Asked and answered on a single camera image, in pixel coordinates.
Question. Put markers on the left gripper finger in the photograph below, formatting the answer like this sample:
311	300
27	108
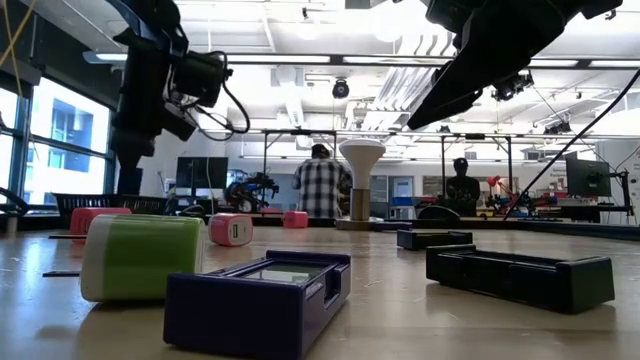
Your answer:
131	150

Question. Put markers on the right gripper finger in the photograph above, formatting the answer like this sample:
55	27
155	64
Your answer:
445	85
450	107

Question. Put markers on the pink white wall charger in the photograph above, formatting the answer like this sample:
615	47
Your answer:
230	230

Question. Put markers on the small black card case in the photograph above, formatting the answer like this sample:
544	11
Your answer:
430	241

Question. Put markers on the long black card case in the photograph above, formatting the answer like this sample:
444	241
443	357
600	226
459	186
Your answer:
520	285

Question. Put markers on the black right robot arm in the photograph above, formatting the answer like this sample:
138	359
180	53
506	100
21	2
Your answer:
595	5

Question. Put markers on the blue background robot arm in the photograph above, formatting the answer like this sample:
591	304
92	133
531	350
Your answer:
252	192

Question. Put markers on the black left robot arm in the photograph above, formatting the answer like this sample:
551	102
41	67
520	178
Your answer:
145	25

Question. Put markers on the black slotted basket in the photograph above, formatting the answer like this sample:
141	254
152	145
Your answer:
145	202

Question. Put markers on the black ceiling spotlight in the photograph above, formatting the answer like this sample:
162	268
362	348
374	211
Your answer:
340	88
510	87

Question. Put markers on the large window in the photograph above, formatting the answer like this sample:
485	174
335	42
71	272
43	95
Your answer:
70	140

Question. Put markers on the black computer monitor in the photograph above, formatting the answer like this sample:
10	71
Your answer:
200	172
587	177

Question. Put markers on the person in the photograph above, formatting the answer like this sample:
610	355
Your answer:
320	187
462	190

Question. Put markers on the black chair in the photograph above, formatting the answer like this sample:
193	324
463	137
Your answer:
439	212

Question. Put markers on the metal bulb stand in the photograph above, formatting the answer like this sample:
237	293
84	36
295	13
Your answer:
360	205

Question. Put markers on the thin black strip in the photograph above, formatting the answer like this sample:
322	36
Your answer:
60	274

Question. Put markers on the overhead LED light bar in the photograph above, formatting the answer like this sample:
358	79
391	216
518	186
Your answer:
300	59

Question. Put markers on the purple blue card case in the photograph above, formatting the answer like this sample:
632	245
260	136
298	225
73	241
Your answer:
240	320

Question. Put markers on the black background rig frame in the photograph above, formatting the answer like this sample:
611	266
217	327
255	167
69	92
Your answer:
264	150
475	136

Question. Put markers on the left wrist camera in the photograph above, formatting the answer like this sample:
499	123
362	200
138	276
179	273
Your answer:
200	80

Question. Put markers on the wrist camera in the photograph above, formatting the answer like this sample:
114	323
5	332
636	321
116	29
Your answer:
200	80
447	15

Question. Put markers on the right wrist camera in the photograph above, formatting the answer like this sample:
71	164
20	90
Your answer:
447	15

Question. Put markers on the green white wall charger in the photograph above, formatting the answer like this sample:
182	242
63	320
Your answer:
145	260

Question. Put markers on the pink red wall charger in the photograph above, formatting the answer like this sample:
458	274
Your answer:
296	220

